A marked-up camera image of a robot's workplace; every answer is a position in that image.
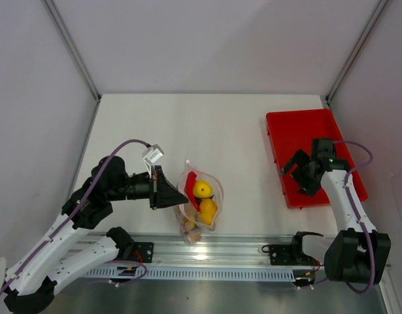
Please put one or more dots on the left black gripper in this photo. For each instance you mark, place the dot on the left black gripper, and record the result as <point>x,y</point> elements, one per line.
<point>163,192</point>

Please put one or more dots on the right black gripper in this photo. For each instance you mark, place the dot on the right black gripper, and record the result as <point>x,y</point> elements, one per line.
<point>306,188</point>

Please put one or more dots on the red toy chili pepper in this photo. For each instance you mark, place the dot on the red toy chili pepper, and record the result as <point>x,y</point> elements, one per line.
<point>189,185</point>

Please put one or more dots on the yellow toy pepper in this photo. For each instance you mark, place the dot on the yellow toy pepper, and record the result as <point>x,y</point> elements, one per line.
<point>202,189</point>

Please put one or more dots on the longan bunch with leaves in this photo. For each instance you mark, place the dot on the longan bunch with leaves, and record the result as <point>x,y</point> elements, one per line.
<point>189,219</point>

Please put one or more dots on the clear pink zip top bag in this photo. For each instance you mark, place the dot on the clear pink zip top bag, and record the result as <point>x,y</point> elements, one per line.
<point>217,196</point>

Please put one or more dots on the small yellow toy mango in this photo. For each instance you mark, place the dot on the small yellow toy mango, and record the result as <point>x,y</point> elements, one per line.
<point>208,211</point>

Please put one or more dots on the toy ham slice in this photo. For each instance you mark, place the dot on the toy ham slice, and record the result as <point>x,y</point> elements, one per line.
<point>192,237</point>

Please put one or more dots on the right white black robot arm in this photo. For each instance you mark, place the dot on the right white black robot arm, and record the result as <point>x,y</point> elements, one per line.
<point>358,254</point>

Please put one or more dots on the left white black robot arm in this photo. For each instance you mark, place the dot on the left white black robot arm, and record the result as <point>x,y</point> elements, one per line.
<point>32,284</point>

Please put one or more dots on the red plastic tray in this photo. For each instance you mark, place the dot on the red plastic tray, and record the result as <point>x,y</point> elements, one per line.
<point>290,131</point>

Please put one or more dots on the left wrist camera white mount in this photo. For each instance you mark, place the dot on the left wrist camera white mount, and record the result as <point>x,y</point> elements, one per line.
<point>152,154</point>

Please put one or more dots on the aluminium mounting rail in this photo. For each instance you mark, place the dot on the aluminium mounting rail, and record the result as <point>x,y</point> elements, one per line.
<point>212,251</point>

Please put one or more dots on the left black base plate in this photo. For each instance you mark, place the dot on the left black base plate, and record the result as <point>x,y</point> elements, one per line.
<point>143,252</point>

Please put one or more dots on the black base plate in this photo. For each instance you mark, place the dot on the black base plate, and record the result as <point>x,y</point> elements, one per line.
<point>288,255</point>
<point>143,252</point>

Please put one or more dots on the white slotted cable duct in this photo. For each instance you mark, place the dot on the white slotted cable duct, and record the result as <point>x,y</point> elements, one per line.
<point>192,273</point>

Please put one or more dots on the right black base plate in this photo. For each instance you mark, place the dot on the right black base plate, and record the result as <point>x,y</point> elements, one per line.
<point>288,255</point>

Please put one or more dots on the right aluminium frame post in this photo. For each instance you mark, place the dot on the right aluminium frame post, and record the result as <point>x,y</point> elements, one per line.
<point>362,39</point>

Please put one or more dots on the aluminium frame post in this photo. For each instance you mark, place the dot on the aluminium frame post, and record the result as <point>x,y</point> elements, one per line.
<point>68,41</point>
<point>362,39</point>

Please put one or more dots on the left aluminium frame post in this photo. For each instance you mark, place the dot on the left aluminium frame post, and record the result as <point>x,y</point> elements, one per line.
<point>68,41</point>

